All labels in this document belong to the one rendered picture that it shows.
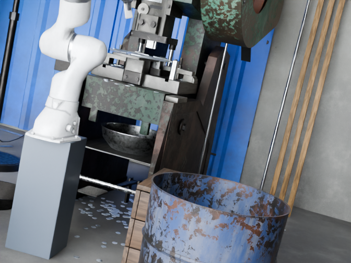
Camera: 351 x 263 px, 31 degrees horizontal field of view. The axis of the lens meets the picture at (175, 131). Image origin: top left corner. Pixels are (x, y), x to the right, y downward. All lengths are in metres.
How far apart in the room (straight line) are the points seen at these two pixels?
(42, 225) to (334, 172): 2.21
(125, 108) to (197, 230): 1.28
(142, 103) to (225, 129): 1.35
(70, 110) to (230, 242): 0.91
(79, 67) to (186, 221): 0.85
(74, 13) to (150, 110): 0.74
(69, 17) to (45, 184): 0.61
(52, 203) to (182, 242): 0.78
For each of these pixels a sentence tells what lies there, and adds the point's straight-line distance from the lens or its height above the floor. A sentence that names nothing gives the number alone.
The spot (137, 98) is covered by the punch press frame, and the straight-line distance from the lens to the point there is 2.88.
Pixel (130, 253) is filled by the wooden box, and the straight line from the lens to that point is 2.40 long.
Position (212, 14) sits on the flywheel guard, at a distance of 2.75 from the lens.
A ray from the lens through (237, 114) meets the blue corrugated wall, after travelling 4.14.
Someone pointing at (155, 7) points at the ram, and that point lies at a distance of 3.03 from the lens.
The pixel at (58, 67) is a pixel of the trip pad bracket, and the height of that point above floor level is 0.65.
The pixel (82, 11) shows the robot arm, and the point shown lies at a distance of 2.30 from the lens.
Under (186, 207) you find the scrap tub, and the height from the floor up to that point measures 0.46.
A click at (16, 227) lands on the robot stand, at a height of 0.09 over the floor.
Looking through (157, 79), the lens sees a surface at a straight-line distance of 2.94.
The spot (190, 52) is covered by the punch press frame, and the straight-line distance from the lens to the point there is 3.23.
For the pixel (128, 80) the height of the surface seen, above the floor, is 0.66.
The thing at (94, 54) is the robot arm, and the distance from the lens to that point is 2.33.
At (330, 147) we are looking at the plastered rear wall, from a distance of 4.09.
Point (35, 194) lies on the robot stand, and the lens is 2.41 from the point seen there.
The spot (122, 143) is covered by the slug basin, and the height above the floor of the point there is 0.36.
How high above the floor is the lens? 0.90
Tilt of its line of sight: 8 degrees down
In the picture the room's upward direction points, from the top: 12 degrees clockwise
